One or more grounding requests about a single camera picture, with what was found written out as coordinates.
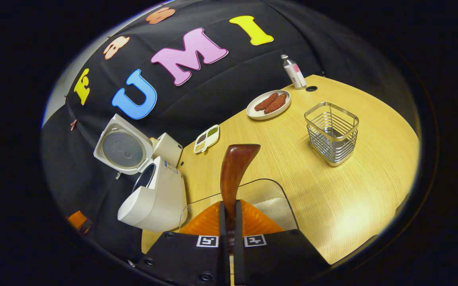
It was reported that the clear bottle pink label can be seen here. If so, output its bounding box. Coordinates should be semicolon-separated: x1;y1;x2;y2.
281;54;307;90

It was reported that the brown wooden spoon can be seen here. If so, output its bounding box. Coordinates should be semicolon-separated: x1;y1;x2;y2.
220;144;261;255

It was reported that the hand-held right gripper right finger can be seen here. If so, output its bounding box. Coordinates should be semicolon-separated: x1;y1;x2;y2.
235;200;331;286

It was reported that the metal wire chopstick holder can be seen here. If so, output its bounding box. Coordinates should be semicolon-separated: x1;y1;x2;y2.
304;102;359;167

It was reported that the white rice cooker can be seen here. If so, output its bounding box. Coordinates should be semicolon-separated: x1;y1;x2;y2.
93;114;188;233

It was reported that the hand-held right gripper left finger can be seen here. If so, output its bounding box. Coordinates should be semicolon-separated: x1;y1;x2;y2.
136;201;229;286

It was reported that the white toaster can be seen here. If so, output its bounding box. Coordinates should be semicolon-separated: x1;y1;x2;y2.
151;133;183;168

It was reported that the white rice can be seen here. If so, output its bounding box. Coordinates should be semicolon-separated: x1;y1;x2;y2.
252;197;298;231

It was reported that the white divided grain dish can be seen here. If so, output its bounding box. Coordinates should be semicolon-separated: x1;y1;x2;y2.
194;124;220;154

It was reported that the round white plate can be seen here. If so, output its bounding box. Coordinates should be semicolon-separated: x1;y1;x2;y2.
246;90;292;120

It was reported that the red meat piece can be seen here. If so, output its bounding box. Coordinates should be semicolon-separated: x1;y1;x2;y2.
254;92;279;112
264;93;287;115

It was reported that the clear glass container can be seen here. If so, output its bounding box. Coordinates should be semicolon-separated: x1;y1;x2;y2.
179;178;299;233

